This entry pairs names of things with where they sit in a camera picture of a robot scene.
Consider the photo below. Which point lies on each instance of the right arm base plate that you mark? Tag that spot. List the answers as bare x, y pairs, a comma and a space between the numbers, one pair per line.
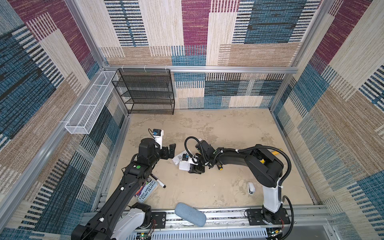
258, 217

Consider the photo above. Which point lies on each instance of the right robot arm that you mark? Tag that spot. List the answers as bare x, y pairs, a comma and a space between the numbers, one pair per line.
269, 165

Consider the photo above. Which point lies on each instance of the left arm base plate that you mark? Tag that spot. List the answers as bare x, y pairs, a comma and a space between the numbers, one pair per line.
155, 220

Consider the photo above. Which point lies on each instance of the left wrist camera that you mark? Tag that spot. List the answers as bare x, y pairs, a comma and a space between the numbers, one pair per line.
158, 136

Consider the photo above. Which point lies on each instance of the white wire mesh basket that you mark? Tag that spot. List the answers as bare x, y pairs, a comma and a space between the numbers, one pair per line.
86, 114

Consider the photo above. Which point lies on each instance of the yellow plastic shovel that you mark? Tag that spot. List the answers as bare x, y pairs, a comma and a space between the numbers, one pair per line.
267, 156

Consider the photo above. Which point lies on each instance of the black white marker pen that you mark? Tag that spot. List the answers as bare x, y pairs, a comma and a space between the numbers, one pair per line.
159, 181

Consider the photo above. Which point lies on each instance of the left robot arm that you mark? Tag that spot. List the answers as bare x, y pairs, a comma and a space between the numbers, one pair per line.
106, 223

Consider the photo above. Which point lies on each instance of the white remote control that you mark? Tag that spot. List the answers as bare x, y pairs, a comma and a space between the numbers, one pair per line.
176, 160

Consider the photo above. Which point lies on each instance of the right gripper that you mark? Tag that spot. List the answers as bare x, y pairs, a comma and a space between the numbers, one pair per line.
197, 169

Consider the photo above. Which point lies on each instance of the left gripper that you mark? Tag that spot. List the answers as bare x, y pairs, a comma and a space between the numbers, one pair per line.
165, 155

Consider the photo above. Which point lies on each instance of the black wire shelf rack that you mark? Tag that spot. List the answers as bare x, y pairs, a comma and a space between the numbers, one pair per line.
146, 91

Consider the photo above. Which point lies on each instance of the colourful paperback book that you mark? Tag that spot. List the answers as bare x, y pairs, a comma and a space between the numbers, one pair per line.
146, 189

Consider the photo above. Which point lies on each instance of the red remote control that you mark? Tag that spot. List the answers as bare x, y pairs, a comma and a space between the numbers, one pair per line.
184, 166

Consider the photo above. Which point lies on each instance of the blue grey oval pouch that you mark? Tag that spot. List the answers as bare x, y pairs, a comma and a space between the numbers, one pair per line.
190, 214

